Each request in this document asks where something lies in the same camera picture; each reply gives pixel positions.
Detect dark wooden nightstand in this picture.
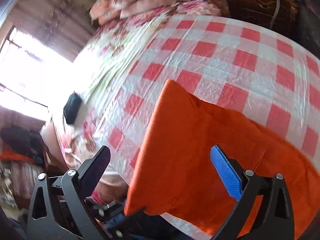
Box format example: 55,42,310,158
227,0,299,38

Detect white charging cable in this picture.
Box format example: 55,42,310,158
269,0,281,30

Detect red white checkered tablecloth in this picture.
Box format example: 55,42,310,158
93,13,320,240

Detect orange fleece pants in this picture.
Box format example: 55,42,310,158
124,80,319,237

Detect black object on bed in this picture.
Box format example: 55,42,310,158
63,92,82,125

